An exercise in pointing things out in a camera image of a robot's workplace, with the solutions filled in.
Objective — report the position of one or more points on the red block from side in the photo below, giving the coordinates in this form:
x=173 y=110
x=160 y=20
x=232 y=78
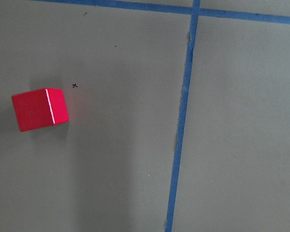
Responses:
x=40 y=108

